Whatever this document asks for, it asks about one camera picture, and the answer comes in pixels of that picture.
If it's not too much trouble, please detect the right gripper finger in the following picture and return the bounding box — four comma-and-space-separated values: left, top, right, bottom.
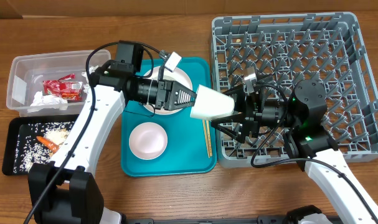
222, 84, 245, 101
210, 120, 246, 143

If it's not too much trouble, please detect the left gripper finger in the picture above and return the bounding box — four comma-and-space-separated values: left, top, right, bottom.
169, 101, 195, 111
172, 81, 196, 103

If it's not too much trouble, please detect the white cup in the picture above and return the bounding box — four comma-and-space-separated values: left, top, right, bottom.
190, 85, 235, 121

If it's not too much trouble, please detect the small white bowl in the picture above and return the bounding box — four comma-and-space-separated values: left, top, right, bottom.
128, 122, 168, 161

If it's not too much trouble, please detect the white paper napkin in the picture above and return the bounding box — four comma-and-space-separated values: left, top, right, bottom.
81, 65, 98, 93

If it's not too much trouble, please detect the red snack wrapper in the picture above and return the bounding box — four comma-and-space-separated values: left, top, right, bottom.
42, 73, 83, 101

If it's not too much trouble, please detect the orange carrot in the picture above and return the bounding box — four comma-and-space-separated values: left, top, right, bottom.
36, 136, 59, 153

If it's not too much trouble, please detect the white tissue paper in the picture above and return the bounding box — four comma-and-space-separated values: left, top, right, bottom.
27, 91, 68, 113

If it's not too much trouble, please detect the white rice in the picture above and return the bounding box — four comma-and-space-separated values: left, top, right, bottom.
12, 121, 74, 175

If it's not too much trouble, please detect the peanuts pile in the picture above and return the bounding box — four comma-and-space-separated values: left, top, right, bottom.
47, 129, 70, 146

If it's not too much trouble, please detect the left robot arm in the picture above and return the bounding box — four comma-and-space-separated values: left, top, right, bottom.
24, 40, 196, 223

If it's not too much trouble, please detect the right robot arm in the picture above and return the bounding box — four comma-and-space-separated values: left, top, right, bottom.
211, 80, 378, 223

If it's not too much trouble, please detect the grey plastic dishwasher rack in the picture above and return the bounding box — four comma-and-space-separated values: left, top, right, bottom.
210, 12, 378, 162

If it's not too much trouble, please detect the clear plastic waste bin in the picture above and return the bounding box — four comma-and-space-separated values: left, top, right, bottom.
6, 49, 118, 116

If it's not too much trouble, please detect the large white plate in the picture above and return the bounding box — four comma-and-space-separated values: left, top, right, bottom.
150, 66, 192, 115

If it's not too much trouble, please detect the right wooden chopstick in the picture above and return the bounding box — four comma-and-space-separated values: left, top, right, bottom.
206, 120, 212, 157

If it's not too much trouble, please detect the wooden chopstick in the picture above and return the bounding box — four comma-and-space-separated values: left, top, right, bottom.
202, 120, 210, 158
206, 120, 212, 157

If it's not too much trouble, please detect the left wooden chopstick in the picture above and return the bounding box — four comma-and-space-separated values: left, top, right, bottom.
202, 120, 210, 158

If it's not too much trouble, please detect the teal plastic serving tray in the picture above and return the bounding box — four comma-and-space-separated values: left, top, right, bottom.
120, 57, 217, 178

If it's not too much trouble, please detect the black plastic tray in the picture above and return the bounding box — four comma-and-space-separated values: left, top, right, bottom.
2, 114, 78, 175

